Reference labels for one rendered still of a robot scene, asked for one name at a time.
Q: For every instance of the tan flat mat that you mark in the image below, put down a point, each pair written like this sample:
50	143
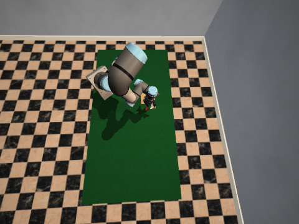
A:
142	96

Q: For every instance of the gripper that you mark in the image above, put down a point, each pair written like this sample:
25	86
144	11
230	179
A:
148	103

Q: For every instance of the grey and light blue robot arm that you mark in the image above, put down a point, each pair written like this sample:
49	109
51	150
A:
121	73

